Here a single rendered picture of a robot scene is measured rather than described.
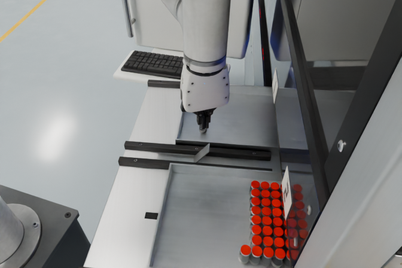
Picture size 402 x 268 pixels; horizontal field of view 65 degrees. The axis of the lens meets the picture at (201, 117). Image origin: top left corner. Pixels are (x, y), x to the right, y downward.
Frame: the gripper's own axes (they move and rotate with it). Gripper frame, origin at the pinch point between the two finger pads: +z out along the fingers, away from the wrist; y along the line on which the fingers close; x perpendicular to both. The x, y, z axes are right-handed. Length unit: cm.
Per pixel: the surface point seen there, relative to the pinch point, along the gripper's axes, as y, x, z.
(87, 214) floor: -48, 50, 105
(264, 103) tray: 25.9, 16.3, 15.4
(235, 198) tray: 4.2, -13.4, 15.5
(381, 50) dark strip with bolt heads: 5.8, -31.9, -36.3
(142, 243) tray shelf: -19.4, -17.6, 15.9
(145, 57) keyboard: -5, 63, 21
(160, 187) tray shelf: -12.6, -4.7, 15.9
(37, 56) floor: -82, 223, 106
